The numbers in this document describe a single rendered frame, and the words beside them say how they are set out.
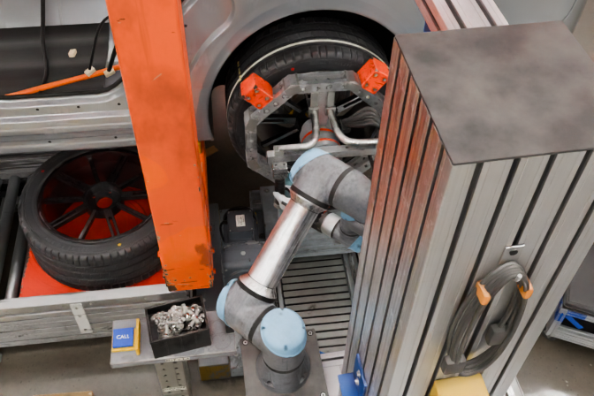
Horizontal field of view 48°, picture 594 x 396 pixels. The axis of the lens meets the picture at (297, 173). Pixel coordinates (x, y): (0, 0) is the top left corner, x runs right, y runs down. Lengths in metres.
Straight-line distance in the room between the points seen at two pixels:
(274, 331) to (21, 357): 1.55
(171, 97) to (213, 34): 0.58
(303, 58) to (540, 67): 1.45
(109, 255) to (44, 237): 0.27
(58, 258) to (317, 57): 1.23
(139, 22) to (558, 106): 1.04
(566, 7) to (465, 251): 1.76
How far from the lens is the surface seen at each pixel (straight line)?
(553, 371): 3.08
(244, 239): 2.74
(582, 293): 2.90
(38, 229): 2.77
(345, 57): 2.33
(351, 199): 1.70
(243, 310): 1.79
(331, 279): 3.06
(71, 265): 2.70
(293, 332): 1.75
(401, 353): 1.13
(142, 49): 1.68
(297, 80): 2.28
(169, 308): 2.41
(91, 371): 2.96
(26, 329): 2.85
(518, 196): 0.86
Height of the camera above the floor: 2.57
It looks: 47 degrees down
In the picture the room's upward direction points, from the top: 2 degrees clockwise
